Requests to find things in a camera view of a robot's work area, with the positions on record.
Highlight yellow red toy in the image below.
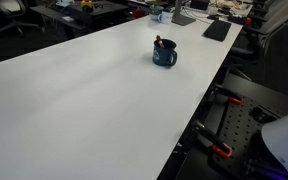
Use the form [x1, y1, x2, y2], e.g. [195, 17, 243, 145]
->
[81, 0, 93, 12]

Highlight white mug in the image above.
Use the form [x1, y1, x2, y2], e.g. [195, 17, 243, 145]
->
[158, 11, 173, 24]

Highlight black office chair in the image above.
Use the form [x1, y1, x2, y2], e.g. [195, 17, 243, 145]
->
[0, 0, 40, 36]
[229, 0, 288, 76]

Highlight black office chair right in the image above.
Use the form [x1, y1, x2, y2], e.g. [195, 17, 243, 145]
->
[229, 0, 288, 76]

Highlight near orange-handled black clamp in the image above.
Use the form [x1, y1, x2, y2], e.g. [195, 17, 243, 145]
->
[193, 120, 233, 159]

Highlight red and white marker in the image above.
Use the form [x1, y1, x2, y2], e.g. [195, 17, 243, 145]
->
[156, 35, 165, 48]

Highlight black office chair left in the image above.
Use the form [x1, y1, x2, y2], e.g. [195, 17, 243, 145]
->
[0, 0, 40, 36]

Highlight dark blue ceramic mug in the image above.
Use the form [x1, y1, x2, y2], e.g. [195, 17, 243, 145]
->
[152, 39, 177, 67]

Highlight far orange-handled black clamp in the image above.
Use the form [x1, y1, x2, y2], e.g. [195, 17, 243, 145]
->
[214, 85, 244, 105]

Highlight black side desk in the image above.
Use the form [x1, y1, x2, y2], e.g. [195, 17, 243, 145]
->
[31, 0, 130, 39]

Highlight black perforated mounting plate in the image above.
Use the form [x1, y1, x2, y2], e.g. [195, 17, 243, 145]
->
[211, 97, 286, 180]

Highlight grey monitor stand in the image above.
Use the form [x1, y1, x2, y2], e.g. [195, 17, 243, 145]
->
[172, 0, 195, 26]

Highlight black keyboard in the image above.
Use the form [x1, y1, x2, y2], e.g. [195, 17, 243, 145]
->
[203, 20, 231, 41]

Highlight orange-handled black clamp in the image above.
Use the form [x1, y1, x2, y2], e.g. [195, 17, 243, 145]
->
[214, 85, 244, 105]
[193, 120, 233, 159]

